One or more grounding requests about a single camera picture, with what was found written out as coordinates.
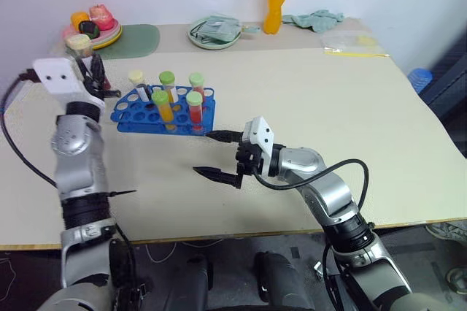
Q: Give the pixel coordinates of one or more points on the stack of green face masks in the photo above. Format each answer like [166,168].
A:
[217,28]

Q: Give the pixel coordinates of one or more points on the pink plastic plate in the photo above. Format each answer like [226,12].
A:
[109,33]

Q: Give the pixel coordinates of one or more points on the green cap white label tube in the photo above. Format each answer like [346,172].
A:
[167,78]

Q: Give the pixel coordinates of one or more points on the yellow cap dark test tube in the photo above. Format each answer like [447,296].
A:
[136,77]

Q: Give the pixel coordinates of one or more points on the green cap red test tube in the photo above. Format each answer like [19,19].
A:
[194,99]
[196,80]

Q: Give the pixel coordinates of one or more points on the pink toy food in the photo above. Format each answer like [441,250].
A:
[101,17]

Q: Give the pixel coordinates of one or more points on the crumpled green cloth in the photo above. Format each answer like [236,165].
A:
[317,19]

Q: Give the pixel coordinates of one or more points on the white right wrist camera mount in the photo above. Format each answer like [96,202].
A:
[263,134]

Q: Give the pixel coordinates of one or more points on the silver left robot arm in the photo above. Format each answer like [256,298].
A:
[78,165]

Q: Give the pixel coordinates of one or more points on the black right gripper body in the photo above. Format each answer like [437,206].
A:
[250,159]

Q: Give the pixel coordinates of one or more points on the black green toy food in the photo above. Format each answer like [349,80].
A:
[88,28]

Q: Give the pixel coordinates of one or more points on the pale yellow cap test tube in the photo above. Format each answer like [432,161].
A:
[78,41]

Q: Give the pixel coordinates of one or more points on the small light blue tag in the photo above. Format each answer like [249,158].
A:
[251,28]

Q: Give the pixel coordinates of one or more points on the pale green round plate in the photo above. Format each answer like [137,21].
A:
[213,44]

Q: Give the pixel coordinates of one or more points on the clear plastic bag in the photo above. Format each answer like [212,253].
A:
[346,41]

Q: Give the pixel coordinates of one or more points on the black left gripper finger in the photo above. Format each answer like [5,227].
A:
[97,68]
[81,67]

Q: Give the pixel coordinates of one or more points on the blue test tube rack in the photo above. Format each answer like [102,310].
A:
[142,118]

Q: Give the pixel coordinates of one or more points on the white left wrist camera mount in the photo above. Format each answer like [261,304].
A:
[58,77]

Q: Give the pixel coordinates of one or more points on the black zip tie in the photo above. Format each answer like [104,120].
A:
[124,192]

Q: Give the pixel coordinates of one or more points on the grey sneaker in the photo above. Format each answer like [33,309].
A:
[459,279]
[448,233]

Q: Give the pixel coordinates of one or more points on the dark rounded shape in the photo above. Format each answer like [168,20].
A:
[197,282]
[281,282]

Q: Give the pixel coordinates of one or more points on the orange yellow toy food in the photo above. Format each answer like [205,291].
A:
[80,18]

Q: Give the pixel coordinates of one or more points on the light green plastic plate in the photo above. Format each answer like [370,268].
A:
[109,41]

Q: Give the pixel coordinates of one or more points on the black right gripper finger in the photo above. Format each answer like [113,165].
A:
[228,136]
[219,175]

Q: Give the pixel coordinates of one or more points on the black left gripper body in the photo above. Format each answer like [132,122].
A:
[95,89]

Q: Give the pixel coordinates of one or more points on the blue ribbed bottle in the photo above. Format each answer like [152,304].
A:
[419,78]

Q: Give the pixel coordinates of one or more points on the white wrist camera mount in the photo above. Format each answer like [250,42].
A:
[58,77]
[263,134]

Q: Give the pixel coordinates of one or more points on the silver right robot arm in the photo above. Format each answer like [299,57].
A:
[328,194]

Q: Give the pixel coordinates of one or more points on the green cap orange test tube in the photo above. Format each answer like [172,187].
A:
[160,98]

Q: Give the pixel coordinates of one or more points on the green placemat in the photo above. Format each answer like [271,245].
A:
[138,39]

